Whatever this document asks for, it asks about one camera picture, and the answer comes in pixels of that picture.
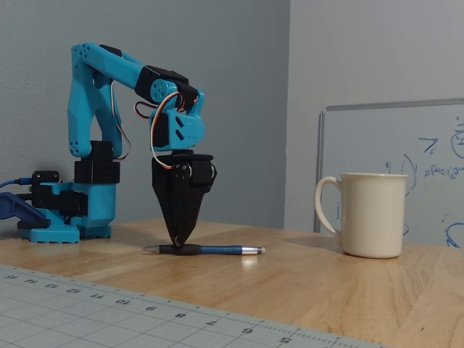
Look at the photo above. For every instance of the blue pen with black grip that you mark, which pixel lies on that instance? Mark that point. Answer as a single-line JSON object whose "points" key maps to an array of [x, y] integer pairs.
{"points": [[217, 249]]}

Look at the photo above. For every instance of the grey gridded cutting mat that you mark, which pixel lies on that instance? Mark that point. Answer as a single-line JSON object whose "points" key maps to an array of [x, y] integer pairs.
{"points": [[72, 319]]}

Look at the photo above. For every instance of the cream ceramic mug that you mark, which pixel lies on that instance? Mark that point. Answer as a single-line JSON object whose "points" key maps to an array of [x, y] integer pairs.
{"points": [[373, 217]]}

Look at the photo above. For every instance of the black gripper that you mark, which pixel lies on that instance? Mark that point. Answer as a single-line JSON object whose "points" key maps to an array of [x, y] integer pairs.
{"points": [[191, 170]]}

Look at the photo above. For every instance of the whiteboard with blue drawings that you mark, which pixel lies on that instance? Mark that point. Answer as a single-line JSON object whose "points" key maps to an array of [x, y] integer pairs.
{"points": [[362, 145]]}

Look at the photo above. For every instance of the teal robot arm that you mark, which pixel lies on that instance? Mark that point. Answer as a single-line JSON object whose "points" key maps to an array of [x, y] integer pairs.
{"points": [[83, 108]]}

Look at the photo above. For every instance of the dark blue table clamp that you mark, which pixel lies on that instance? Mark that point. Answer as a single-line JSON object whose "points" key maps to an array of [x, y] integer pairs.
{"points": [[18, 210]]}

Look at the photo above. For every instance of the black motor controller board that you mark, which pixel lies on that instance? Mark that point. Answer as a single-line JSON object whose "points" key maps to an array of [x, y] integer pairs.
{"points": [[45, 177]]}

